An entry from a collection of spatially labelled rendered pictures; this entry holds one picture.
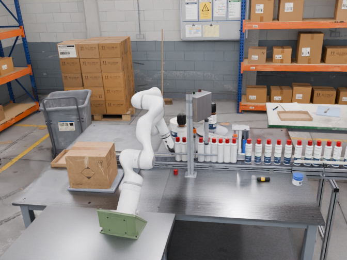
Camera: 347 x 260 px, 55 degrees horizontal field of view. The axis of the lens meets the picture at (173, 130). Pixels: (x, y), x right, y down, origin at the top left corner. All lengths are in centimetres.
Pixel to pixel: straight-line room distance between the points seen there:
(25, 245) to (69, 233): 25
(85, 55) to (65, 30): 192
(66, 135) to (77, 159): 236
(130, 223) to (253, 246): 126
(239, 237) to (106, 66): 386
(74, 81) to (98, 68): 52
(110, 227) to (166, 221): 35
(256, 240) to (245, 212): 78
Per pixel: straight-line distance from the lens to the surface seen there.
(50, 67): 817
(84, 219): 231
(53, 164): 300
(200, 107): 240
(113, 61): 582
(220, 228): 311
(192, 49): 694
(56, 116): 472
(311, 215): 235
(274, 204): 239
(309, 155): 276
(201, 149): 268
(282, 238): 309
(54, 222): 235
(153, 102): 220
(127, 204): 207
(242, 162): 274
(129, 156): 214
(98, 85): 602
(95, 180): 252
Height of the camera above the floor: 219
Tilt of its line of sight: 23 degrees down
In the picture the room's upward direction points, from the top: 2 degrees counter-clockwise
